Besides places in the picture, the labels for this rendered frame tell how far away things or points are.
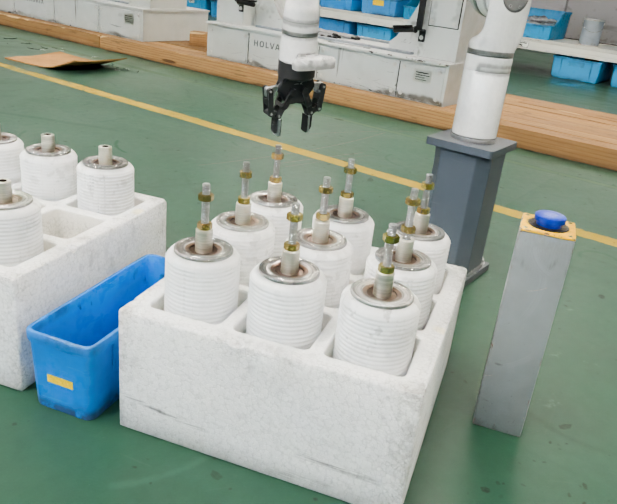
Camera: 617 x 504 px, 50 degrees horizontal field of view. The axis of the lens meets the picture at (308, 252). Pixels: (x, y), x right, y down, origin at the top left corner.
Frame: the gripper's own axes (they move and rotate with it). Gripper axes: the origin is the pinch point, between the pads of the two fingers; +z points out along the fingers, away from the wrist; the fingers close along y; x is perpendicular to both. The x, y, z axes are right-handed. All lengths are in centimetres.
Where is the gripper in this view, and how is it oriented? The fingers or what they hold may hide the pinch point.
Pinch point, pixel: (291, 127)
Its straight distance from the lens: 141.2
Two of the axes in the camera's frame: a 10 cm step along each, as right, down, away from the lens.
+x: 5.2, 5.0, -7.0
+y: -8.5, 2.0, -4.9
